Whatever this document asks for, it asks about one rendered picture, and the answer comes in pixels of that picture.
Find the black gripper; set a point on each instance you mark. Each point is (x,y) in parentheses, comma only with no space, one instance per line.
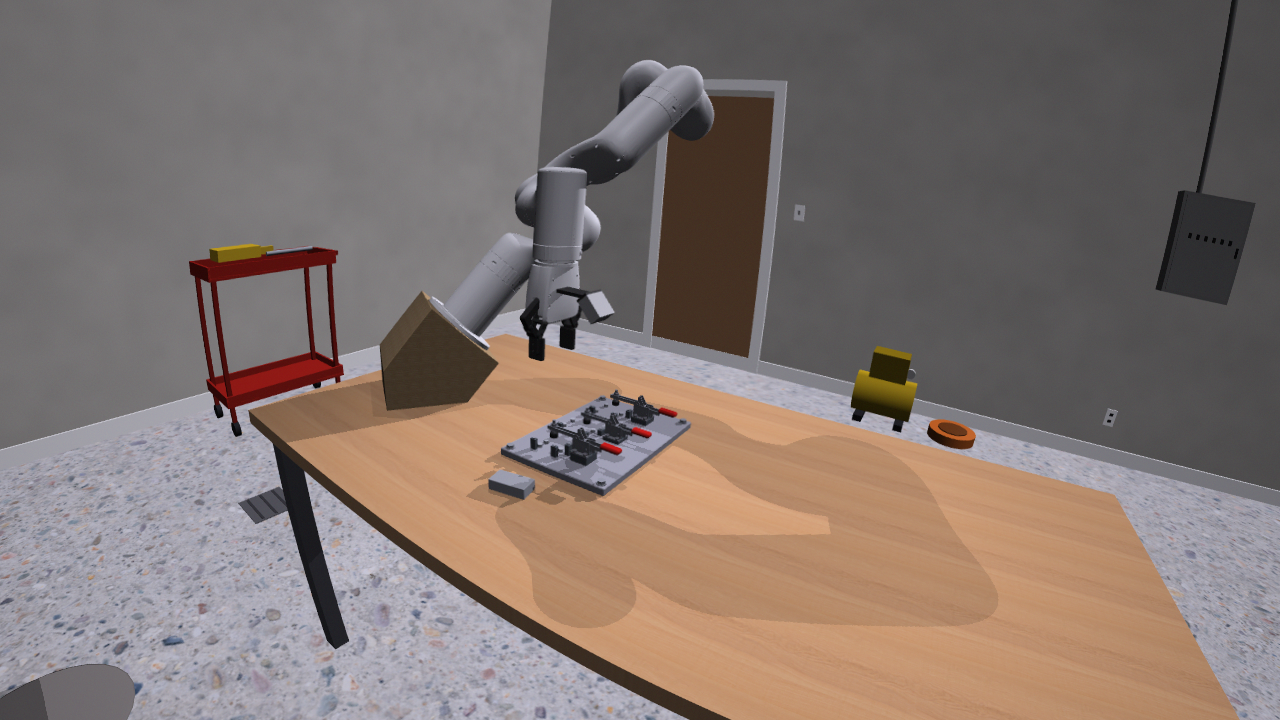
(550,306)

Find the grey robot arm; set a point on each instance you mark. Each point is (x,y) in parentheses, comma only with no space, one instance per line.
(557,209)

